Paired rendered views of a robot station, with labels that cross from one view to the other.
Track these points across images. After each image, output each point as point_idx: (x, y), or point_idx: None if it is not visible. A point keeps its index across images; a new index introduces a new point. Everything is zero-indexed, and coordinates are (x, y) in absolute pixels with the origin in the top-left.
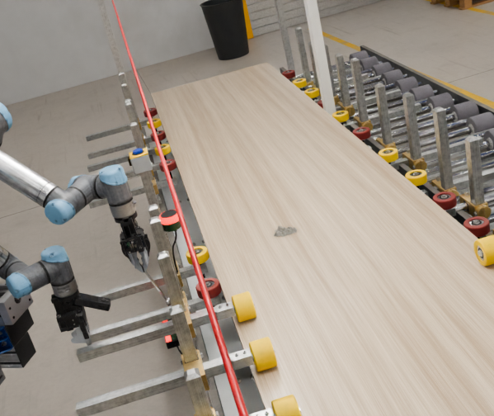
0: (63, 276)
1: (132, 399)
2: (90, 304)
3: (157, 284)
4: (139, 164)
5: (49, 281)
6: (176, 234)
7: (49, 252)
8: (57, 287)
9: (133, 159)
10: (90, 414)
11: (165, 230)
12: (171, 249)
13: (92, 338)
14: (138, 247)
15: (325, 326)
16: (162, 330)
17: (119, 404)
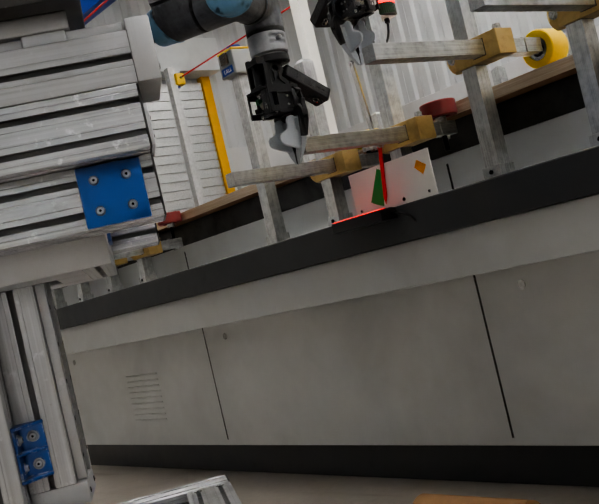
0: (278, 14)
1: (541, 0)
2: (306, 79)
3: (322, 168)
4: (242, 59)
5: (264, 11)
6: (389, 28)
7: None
8: (268, 31)
9: (234, 49)
10: (497, 3)
11: (380, 12)
12: (278, 202)
13: (307, 144)
14: (368, 0)
15: None
16: (470, 43)
17: (527, 2)
